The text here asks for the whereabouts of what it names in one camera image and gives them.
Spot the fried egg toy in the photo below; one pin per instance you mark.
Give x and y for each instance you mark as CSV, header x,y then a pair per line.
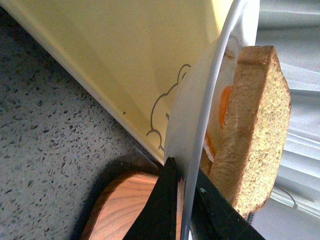
x,y
222,91

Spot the brown wooden tray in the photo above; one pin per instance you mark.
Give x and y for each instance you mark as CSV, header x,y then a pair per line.
x,y
118,206

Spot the bread slice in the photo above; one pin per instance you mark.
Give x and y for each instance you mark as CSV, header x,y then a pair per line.
x,y
205,163
257,118

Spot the grey curtain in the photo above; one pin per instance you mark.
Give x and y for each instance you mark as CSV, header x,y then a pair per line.
x,y
293,210

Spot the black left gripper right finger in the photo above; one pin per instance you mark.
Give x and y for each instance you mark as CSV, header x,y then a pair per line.
x,y
213,218

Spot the white round plate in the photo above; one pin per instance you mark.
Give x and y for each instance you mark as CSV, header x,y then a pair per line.
x,y
190,112

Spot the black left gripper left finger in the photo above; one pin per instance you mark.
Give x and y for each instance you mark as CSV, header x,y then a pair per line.
x,y
158,218

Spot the yellow bear tray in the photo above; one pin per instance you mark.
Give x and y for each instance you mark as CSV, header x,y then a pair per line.
x,y
130,55

